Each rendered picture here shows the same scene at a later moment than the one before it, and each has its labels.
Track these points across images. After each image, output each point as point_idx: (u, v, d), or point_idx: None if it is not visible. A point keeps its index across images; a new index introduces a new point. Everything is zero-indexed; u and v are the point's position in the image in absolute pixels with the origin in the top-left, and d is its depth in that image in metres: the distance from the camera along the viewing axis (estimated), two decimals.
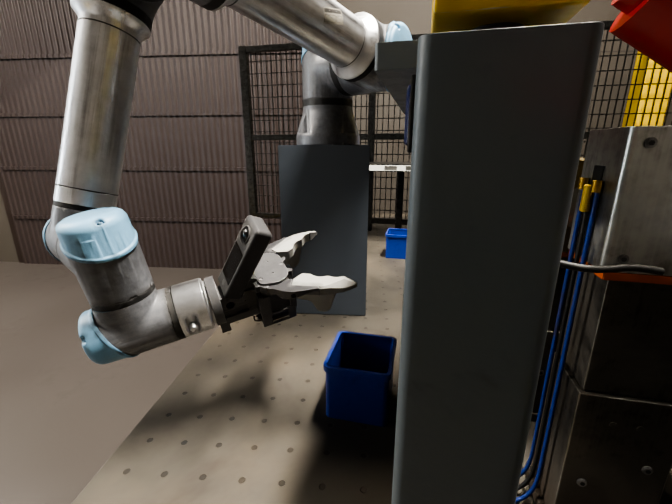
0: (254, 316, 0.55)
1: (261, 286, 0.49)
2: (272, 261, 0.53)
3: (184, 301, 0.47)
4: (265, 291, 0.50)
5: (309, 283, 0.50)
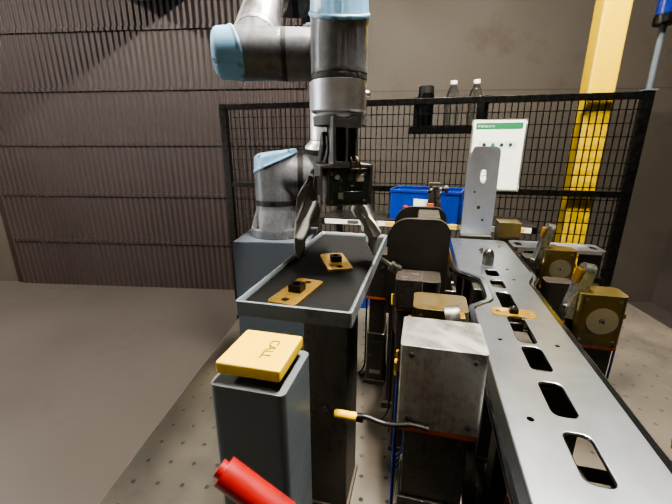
0: (351, 158, 0.46)
1: None
2: None
3: None
4: None
5: None
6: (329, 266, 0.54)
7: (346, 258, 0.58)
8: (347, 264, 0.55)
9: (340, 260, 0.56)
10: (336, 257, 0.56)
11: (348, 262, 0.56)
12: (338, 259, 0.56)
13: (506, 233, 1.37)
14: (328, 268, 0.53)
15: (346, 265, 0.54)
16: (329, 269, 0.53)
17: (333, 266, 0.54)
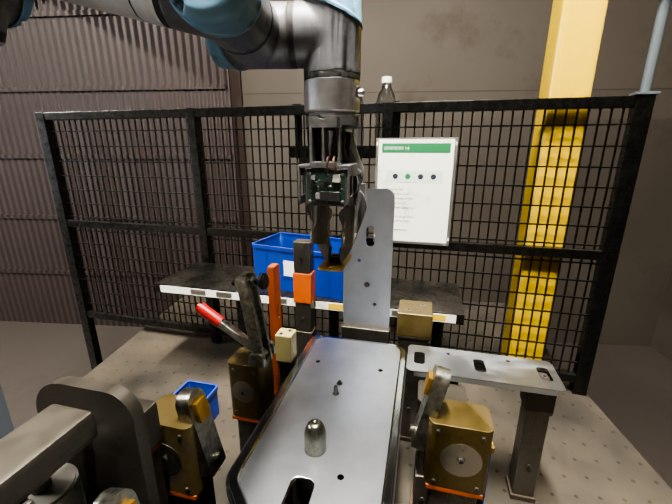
0: (327, 159, 0.46)
1: (357, 168, 0.53)
2: None
3: None
4: (360, 170, 0.52)
5: (354, 219, 0.55)
6: (322, 265, 0.55)
7: (348, 260, 0.57)
8: (341, 266, 0.54)
9: (338, 261, 0.56)
10: (334, 257, 0.56)
11: (344, 264, 0.55)
12: (336, 260, 0.56)
13: (409, 330, 0.83)
14: (318, 267, 0.54)
15: (338, 266, 0.54)
16: (319, 267, 0.54)
17: (326, 266, 0.54)
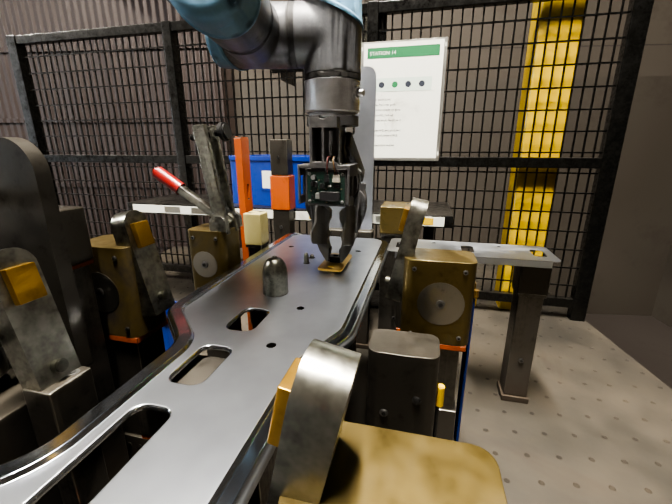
0: (327, 159, 0.46)
1: (357, 168, 0.53)
2: None
3: None
4: (360, 170, 0.52)
5: (354, 219, 0.55)
6: (322, 265, 0.55)
7: (348, 260, 0.57)
8: (340, 266, 0.54)
9: (338, 261, 0.56)
10: (334, 257, 0.56)
11: (344, 264, 0.55)
12: (336, 260, 0.56)
13: (392, 226, 0.77)
14: (318, 267, 0.54)
15: (338, 266, 0.54)
16: (318, 267, 0.54)
17: (326, 266, 0.54)
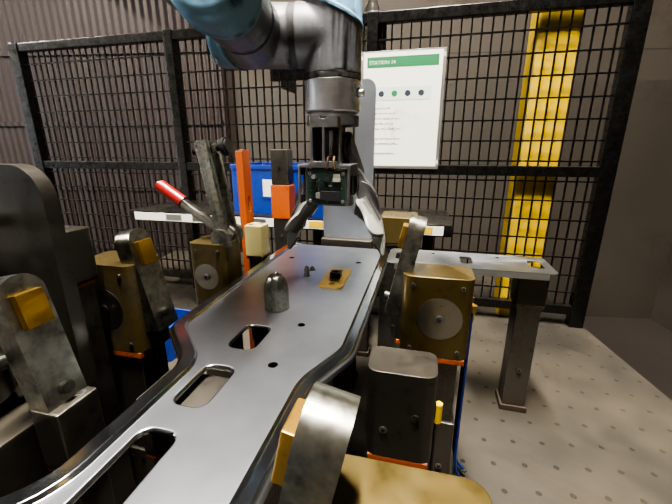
0: (328, 158, 0.46)
1: (357, 168, 0.53)
2: None
3: None
4: (360, 170, 0.52)
5: (372, 210, 0.54)
6: (322, 281, 0.55)
7: (348, 276, 0.58)
8: (341, 282, 0.55)
9: (338, 277, 0.57)
10: (334, 273, 0.57)
11: (344, 280, 0.56)
12: (336, 276, 0.57)
13: (392, 236, 0.78)
14: (318, 284, 0.55)
15: (338, 283, 0.55)
16: (319, 284, 0.54)
17: (326, 282, 0.55)
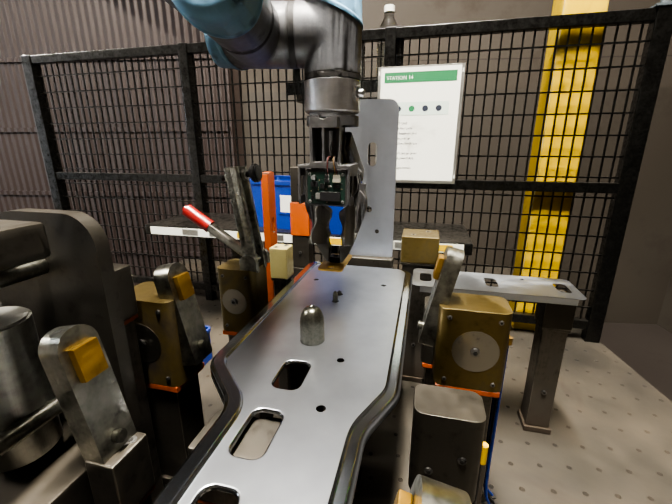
0: (327, 159, 0.45)
1: (357, 168, 0.53)
2: None
3: None
4: (360, 170, 0.52)
5: (354, 219, 0.55)
6: (322, 265, 0.55)
7: (348, 260, 0.57)
8: (341, 266, 0.54)
9: (338, 261, 0.56)
10: (334, 257, 0.56)
11: (344, 264, 0.55)
12: (336, 260, 0.56)
13: (414, 255, 0.78)
14: (318, 267, 0.54)
15: (338, 267, 0.54)
16: (319, 267, 0.54)
17: (326, 266, 0.54)
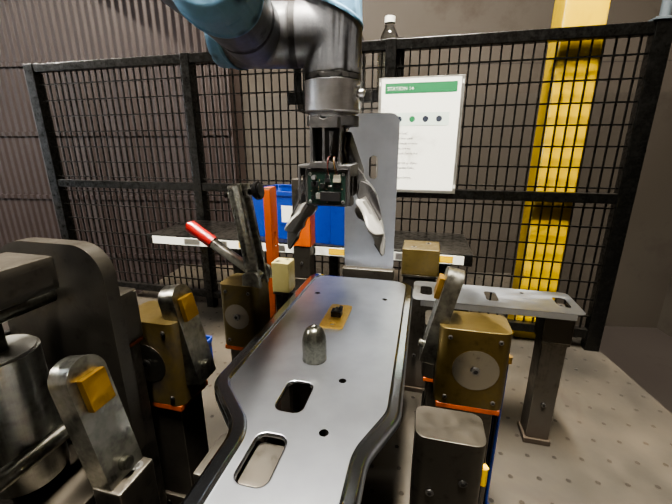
0: (328, 159, 0.45)
1: (357, 168, 0.53)
2: None
3: None
4: (360, 170, 0.52)
5: (372, 210, 0.54)
6: (323, 321, 0.57)
7: (348, 314, 0.60)
8: (341, 322, 0.57)
9: (339, 316, 0.58)
10: (335, 312, 0.58)
11: (345, 319, 0.58)
12: (337, 315, 0.58)
13: (414, 267, 0.78)
14: (320, 324, 0.56)
15: (339, 323, 0.57)
16: (320, 324, 0.56)
17: (327, 322, 0.57)
